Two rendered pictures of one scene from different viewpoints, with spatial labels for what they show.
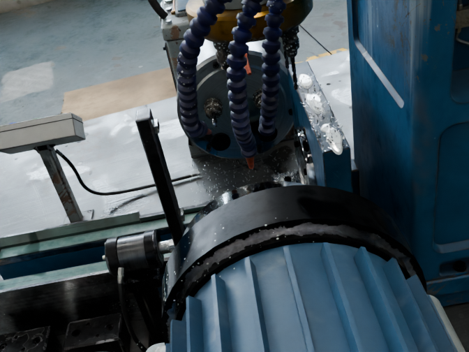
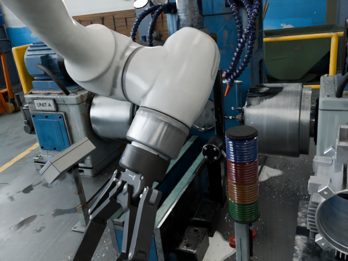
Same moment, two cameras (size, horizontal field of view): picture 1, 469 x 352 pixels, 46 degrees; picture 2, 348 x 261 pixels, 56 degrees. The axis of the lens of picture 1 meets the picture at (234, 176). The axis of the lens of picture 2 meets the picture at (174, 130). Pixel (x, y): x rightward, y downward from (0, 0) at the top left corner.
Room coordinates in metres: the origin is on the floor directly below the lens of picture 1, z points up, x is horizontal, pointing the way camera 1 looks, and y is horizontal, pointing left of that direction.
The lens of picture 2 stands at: (0.38, 1.08, 1.45)
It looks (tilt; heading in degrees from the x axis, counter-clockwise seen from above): 21 degrees down; 294
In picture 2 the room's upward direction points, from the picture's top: 7 degrees counter-clockwise
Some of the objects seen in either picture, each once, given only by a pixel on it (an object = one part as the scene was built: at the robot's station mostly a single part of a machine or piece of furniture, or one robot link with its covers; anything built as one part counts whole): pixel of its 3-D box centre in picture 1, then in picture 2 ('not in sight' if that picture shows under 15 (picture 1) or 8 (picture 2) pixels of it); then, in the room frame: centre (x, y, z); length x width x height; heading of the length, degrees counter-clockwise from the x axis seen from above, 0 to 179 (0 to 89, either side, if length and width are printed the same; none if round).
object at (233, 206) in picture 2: not in sight; (244, 205); (0.50, 0.52, 1.05); 0.06 x 0.06 x 0.04
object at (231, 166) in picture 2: not in sight; (242, 166); (0.50, 0.52, 1.14); 0.06 x 0.06 x 0.04
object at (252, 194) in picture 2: not in sight; (243, 186); (0.50, 0.52, 1.10); 0.06 x 0.06 x 0.04
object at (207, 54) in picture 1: (232, 78); (117, 114); (1.13, -0.04, 1.04); 0.37 x 0.25 x 0.25; 178
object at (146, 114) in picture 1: (164, 190); (218, 107); (0.65, 0.10, 1.12); 0.04 x 0.03 x 0.26; 88
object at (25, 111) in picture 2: not in sight; (31, 113); (1.52, 0.05, 1.07); 0.08 x 0.07 x 0.20; 88
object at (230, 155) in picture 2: not in sight; (241, 145); (0.50, 0.52, 1.19); 0.06 x 0.06 x 0.04
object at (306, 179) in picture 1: (304, 168); (203, 115); (0.78, -0.12, 1.02); 0.15 x 0.02 x 0.15; 178
